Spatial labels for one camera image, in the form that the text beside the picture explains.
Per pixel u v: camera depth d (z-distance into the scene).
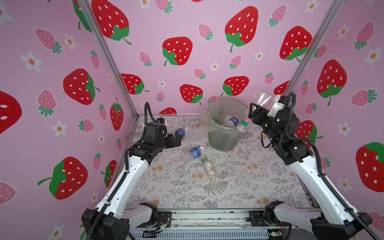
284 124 0.44
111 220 0.37
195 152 0.93
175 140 0.68
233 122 0.91
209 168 0.86
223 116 1.01
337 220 0.37
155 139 0.55
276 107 0.56
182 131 1.04
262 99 0.66
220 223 0.73
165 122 0.70
